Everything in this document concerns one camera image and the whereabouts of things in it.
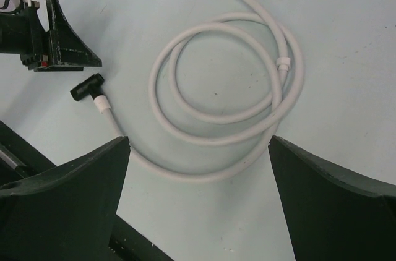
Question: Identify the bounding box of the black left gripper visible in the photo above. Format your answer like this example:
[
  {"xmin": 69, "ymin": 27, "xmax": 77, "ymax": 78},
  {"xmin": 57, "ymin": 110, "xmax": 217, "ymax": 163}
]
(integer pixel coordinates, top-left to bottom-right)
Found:
[{"xmin": 1, "ymin": 0, "xmax": 102, "ymax": 72}]

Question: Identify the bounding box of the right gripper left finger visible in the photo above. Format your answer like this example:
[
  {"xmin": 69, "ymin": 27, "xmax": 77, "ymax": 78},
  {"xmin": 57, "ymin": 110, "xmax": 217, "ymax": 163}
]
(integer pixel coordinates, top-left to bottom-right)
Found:
[{"xmin": 1, "ymin": 137, "xmax": 129, "ymax": 260}]

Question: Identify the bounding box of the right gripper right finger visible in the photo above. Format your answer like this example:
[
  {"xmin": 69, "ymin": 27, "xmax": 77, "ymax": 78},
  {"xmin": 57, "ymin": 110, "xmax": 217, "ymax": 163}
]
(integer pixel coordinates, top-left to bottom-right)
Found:
[{"xmin": 269, "ymin": 136, "xmax": 395, "ymax": 260}]

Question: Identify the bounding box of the black T-shaped pipe fitting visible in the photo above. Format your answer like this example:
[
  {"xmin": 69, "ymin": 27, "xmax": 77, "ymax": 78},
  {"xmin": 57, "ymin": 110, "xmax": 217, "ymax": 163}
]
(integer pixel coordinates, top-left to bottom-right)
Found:
[{"xmin": 70, "ymin": 73, "xmax": 105, "ymax": 101}]

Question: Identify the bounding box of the white flexible hose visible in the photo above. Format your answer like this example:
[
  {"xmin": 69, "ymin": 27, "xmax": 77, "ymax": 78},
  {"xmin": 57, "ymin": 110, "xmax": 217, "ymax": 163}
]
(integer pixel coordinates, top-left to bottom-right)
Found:
[{"xmin": 94, "ymin": 0, "xmax": 306, "ymax": 184}]

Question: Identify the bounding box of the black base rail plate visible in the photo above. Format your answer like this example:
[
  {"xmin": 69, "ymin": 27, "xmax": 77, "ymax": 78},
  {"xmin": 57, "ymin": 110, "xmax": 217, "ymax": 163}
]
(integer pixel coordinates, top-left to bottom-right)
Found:
[{"xmin": 1, "ymin": 124, "xmax": 168, "ymax": 260}]

